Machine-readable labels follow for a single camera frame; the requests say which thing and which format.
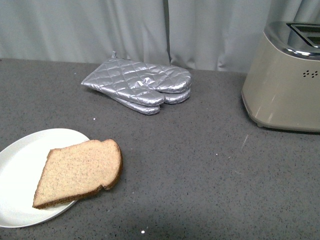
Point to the beige and chrome toaster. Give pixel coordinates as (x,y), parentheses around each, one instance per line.
(282,87)

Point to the upper silver quilted oven mitt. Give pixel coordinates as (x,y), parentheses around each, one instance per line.
(138,82)

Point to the lower silver quilted oven mitt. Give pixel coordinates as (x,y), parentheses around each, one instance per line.
(170,98)

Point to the silver quilted oven mitt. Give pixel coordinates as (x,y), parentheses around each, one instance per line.
(138,82)
(170,98)

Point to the white round plate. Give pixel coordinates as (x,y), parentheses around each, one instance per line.
(21,166)

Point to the grey curtain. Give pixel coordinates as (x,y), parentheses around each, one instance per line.
(219,35)

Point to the brown bread slice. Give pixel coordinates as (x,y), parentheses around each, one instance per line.
(78,171)

